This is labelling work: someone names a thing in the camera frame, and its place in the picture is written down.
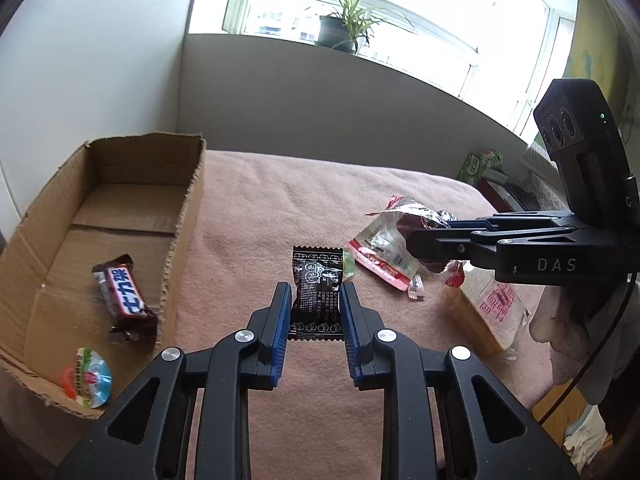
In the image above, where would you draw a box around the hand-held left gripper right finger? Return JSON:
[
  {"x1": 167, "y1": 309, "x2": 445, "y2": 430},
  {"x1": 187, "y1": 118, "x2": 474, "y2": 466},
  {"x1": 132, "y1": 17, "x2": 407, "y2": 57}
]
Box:
[{"x1": 341, "y1": 281, "x2": 581, "y2": 480}]

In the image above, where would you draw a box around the black cable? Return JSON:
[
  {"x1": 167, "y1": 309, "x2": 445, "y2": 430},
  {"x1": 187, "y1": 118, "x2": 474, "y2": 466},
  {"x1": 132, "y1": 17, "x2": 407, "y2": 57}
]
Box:
[{"x1": 535, "y1": 270, "x2": 640, "y2": 423}]

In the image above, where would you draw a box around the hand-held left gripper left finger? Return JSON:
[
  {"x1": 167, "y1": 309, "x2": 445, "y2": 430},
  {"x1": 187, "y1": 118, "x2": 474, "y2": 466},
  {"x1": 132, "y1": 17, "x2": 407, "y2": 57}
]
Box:
[{"x1": 52, "y1": 281, "x2": 293, "y2": 480}]

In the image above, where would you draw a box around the brown bread packet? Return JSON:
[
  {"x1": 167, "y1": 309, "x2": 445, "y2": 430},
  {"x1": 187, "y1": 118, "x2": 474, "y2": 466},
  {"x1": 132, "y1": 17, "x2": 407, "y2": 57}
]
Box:
[{"x1": 442, "y1": 260, "x2": 533, "y2": 358}]

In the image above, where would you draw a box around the green carton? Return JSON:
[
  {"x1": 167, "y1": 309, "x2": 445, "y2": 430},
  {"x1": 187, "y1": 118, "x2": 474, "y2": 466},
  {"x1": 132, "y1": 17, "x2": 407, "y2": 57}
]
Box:
[{"x1": 456, "y1": 149, "x2": 503, "y2": 183}]

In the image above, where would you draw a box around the white framed window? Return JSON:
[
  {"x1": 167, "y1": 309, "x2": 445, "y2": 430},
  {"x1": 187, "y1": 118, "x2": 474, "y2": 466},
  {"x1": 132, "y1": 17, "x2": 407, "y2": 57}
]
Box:
[{"x1": 187, "y1": 0, "x2": 581, "y2": 136}]

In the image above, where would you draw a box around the clear red-edged snack packet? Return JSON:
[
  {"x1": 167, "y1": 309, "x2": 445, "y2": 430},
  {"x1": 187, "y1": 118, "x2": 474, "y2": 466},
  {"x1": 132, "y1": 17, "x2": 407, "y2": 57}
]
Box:
[{"x1": 348, "y1": 195, "x2": 456, "y2": 293}]

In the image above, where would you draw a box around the potted green plant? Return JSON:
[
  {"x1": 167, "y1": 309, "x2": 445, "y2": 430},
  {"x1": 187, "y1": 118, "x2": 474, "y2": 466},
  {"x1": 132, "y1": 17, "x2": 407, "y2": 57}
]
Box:
[{"x1": 307, "y1": 0, "x2": 416, "y2": 56}]

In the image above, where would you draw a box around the black snack packet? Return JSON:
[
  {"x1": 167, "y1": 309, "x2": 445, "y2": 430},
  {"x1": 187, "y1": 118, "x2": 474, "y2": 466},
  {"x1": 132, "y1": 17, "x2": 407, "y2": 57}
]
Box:
[{"x1": 289, "y1": 245, "x2": 347, "y2": 343}]

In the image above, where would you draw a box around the white cloth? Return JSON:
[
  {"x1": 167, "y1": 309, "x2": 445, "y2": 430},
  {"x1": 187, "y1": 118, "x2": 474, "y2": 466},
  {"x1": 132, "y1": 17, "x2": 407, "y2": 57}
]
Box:
[{"x1": 564, "y1": 407, "x2": 618, "y2": 456}]

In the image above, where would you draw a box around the brown cardboard box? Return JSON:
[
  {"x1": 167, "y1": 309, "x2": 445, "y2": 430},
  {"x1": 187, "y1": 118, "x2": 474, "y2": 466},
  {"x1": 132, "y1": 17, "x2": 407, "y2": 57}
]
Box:
[{"x1": 0, "y1": 132, "x2": 207, "y2": 420}]

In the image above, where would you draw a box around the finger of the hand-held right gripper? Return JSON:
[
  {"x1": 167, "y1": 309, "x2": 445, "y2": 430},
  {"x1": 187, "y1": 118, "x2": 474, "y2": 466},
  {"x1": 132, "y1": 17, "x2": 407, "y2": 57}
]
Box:
[
  {"x1": 442, "y1": 211, "x2": 571, "y2": 233},
  {"x1": 405, "y1": 225, "x2": 581, "y2": 267}
]

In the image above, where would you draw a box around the person's right hand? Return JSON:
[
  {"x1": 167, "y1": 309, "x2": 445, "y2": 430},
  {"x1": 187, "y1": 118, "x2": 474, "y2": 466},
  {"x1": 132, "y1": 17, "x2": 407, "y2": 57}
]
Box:
[{"x1": 530, "y1": 284, "x2": 621, "y2": 406}]

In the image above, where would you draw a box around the white printed box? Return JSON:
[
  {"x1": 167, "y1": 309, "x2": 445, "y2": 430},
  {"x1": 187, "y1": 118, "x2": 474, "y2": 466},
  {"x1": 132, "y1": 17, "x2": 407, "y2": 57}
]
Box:
[{"x1": 519, "y1": 144, "x2": 571, "y2": 211}]

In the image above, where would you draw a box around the small jelly cup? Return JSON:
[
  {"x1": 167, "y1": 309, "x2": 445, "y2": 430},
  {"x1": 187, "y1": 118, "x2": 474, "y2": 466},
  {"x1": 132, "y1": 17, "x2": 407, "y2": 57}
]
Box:
[{"x1": 61, "y1": 346, "x2": 113, "y2": 408}]

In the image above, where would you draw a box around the brown chocolate bar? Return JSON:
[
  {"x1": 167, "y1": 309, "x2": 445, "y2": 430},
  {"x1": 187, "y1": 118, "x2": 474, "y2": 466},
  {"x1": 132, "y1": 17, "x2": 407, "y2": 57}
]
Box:
[{"x1": 91, "y1": 254, "x2": 160, "y2": 343}]

